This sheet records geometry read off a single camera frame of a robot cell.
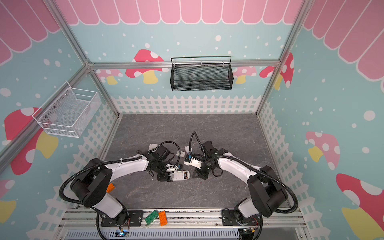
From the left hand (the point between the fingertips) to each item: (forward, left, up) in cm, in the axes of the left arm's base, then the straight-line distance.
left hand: (169, 176), depth 88 cm
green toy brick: (-22, +6, +1) cm, 22 cm away
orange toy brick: (-22, 0, +1) cm, 22 cm away
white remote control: (0, -7, +1) cm, 7 cm away
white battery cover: (+19, -9, +1) cm, 21 cm away
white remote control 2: (+20, +14, +1) cm, 24 cm away
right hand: (-1, -15, +6) cm, 16 cm away
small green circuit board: (-28, +19, -2) cm, 34 cm away
